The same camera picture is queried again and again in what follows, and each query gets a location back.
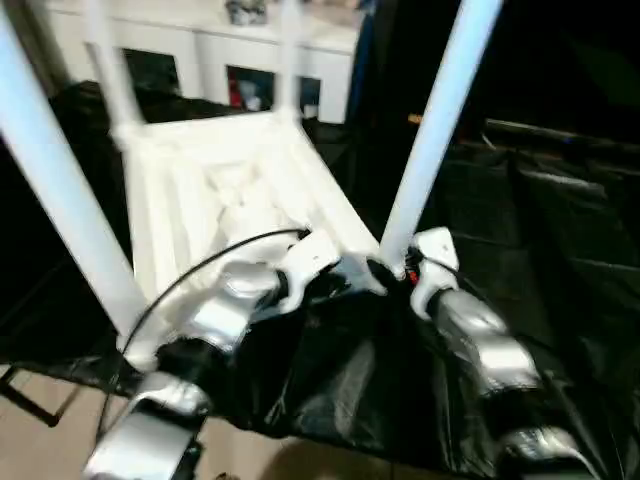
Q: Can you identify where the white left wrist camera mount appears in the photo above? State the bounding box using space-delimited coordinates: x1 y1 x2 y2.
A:
276 231 342 315

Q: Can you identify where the dark blue hanging cloth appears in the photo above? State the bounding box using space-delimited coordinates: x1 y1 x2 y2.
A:
347 0 382 122

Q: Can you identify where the black glossy mat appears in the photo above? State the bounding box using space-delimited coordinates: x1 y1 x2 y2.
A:
0 82 640 480

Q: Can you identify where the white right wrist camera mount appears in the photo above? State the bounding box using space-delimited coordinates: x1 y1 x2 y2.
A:
406 225 461 322

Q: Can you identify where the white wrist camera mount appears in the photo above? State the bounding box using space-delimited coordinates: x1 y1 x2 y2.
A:
276 231 342 315
406 225 461 322

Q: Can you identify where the white plastic table top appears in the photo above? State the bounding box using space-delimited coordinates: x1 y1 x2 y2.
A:
114 110 397 372

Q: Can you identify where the black folding stand frame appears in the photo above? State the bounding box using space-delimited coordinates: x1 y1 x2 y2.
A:
0 366 85 430

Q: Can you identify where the white cabinet with glass doors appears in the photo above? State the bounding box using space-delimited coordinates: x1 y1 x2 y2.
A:
47 0 360 125

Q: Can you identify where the black left wrist camera cable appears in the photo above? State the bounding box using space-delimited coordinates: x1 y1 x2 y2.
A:
101 226 312 437

